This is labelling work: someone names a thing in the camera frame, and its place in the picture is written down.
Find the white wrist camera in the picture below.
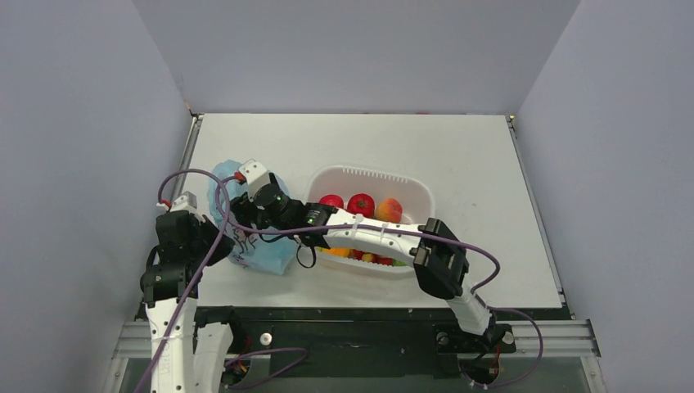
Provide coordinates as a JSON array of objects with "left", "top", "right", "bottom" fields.
[
  {"left": 234, "top": 159, "right": 271, "bottom": 200},
  {"left": 156, "top": 192, "right": 203, "bottom": 221}
]

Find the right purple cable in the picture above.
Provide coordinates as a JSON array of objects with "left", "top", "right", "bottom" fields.
[{"left": 213, "top": 174, "right": 544, "bottom": 391}]

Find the red fake apple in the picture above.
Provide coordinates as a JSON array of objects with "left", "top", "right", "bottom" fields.
[{"left": 318, "top": 194, "right": 345, "bottom": 209}]

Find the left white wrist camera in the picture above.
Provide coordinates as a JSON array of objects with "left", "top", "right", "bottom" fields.
[{"left": 156, "top": 192, "right": 203, "bottom": 221}]

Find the light blue plastic bag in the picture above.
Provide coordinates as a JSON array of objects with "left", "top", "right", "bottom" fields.
[{"left": 207, "top": 160, "right": 297, "bottom": 275}]

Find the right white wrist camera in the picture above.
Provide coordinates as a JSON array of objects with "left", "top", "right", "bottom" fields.
[{"left": 234, "top": 159, "right": 271, "bottom": 200}]

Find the orange red fake peach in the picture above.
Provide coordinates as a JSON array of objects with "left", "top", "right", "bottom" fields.
[{"left": 374, "top": 197, "right": 403, "bottom": 224}]

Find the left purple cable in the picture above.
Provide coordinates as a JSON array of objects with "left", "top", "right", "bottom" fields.
[{"left": 133, "top": 169, "right": 311, "bottom": 393}]

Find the red fake grape bunch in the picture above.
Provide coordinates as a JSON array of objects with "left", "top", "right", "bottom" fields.
[{"left": 350, "top": 249, "right": 394, "bottom": 266}]

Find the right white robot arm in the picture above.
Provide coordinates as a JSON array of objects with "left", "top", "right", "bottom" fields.
[{"left": 228, "top": 184, "right": 515, "bottom": 350}]

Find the white plastic basket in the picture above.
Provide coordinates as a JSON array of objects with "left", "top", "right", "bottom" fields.
[{"left": 304, "top": 164, "right": 435, "bottom": 281}]

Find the purple cable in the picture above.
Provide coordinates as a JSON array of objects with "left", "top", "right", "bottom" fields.
[
  {"left": 213, "top": 174, "right": 544, "bottom": 391},
  {"left": 133, "top": 169, "right": 311, "bottom": 393}
]

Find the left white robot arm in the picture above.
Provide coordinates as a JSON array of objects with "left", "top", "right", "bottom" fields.
[{"left": 140, "top": 210, "right": 244, "bottom": 392}]

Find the black table base frame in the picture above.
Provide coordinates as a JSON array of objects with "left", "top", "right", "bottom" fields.
[{"left": 110, "top": 306, "right": 603, "bottom": 393}]

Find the red fake tomato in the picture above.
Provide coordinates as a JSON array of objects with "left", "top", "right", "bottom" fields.
[{"left": 346, "top": 193, "right": 376, "bottom": 218}]

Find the orange fake mango slice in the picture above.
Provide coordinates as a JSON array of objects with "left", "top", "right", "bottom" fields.
[{"left": 319, "top": 248, "right": 352, "bottom": 258}]

